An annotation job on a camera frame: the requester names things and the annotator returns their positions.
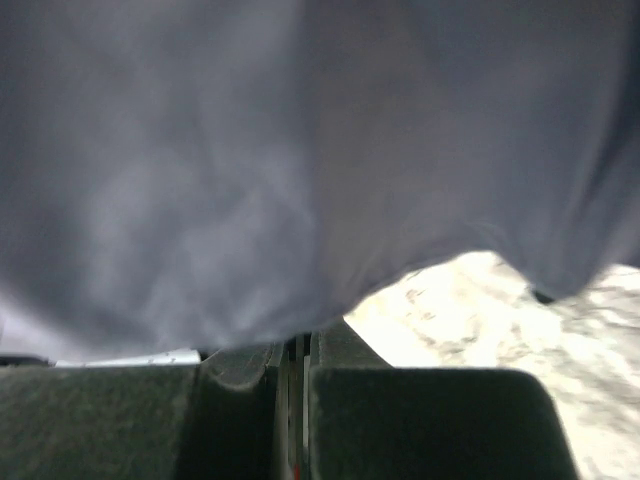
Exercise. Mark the aluminium frame rail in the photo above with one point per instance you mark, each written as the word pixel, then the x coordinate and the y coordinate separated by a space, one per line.
pixel 171 358

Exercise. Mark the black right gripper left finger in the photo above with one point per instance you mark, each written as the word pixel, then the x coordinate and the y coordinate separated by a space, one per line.
pixel 210 418

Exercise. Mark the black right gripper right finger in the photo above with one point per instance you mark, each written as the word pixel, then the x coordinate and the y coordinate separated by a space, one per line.
pixel 368 420

